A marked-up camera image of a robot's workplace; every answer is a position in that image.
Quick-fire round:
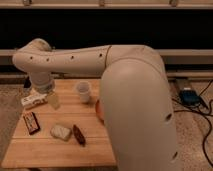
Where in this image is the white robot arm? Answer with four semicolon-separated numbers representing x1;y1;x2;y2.
12;39;181;171

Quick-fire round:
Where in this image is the dark chocolate bar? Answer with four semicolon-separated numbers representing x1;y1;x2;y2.
23;112;40;135

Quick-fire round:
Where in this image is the blue power adapter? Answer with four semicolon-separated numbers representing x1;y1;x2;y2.
179;89;200;106

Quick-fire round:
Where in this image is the wooden table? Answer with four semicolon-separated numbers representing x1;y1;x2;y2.
2;79;115;169

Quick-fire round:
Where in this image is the white wrapped soap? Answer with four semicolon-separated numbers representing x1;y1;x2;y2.
50;124;72;141

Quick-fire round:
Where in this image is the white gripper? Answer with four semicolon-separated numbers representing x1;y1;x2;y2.
30;72;60;110

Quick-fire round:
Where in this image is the black cable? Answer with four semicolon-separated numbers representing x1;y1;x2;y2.
172;79;213;168

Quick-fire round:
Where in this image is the orange bowl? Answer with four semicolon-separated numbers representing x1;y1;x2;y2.
95;100;104;122

